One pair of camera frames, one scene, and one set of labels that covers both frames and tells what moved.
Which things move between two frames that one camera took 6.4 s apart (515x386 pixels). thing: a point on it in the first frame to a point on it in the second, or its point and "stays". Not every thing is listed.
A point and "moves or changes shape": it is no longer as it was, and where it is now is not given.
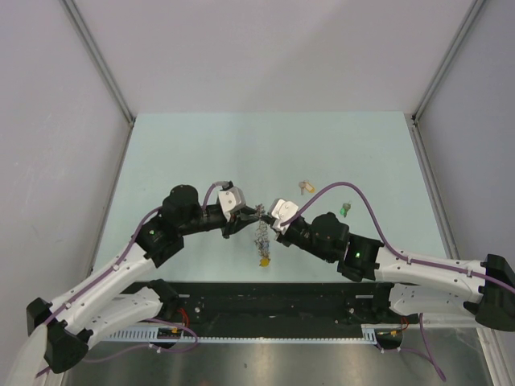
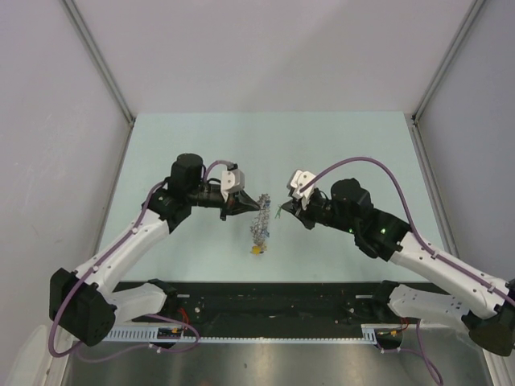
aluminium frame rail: x=102 y=67 stays
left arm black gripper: x=236 y=223 to x=236 y=204
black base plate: x=241 y=309 stays
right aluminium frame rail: x=491 y=349 stays
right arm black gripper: x=283 y=238 to x=295 y=207
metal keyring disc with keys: x=261 y=240 moves or changes shape
